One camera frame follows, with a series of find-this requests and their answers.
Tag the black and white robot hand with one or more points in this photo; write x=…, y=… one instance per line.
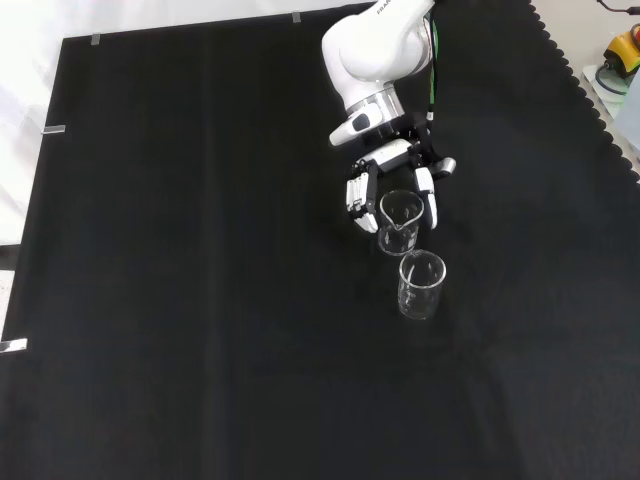
x=392, y=154

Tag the clear glass beaker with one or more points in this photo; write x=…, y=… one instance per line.
x=419, y=307
x=399, y=242

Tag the grey tape strip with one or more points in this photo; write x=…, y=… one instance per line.
x=54, y=129
x=13, y=345
x=96, y=38
x=296, y=17

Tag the pale board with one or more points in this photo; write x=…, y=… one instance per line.
x=597, y=92

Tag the black bench cloth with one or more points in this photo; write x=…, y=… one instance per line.
x=200, y=250

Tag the pale grey box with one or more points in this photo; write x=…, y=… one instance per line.
x=631, y=117

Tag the yellow stop button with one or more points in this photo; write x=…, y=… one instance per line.
x=624, y=49

